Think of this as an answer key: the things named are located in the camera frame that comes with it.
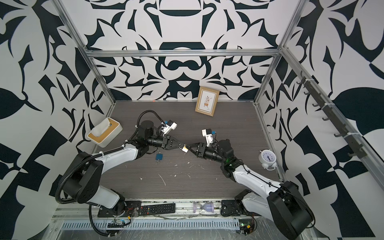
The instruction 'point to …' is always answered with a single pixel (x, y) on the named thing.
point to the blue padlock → (159, 157)
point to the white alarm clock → (268, 159)
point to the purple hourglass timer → (208, 207)
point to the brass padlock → (185, 149)
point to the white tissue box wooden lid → (102, 134)
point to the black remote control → (148, 209)
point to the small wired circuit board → (120, 223)
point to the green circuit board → (246, 226)
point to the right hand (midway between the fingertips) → (188, 148)
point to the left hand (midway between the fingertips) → (184, 144)
